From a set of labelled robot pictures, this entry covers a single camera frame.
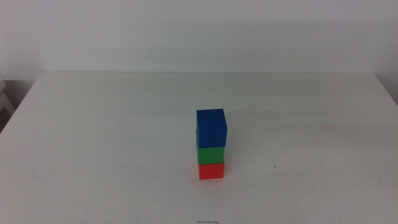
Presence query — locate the blue cube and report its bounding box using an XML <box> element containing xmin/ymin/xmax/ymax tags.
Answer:
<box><xmin>195</xmin><ymin>108</ymin><xmax>228</xmax><ymax>149</ymax></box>

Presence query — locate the green cube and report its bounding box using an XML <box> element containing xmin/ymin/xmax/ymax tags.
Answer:
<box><xmin>195</xmin><ymin>128</ymin><xmax>226</xmax><ymax>166</ymax></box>

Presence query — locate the red cube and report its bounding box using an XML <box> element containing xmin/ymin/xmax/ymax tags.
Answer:
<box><xmin>198</xmin><ymin>161</ymin><xmax>226</xmax><ymax>181</ymax></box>

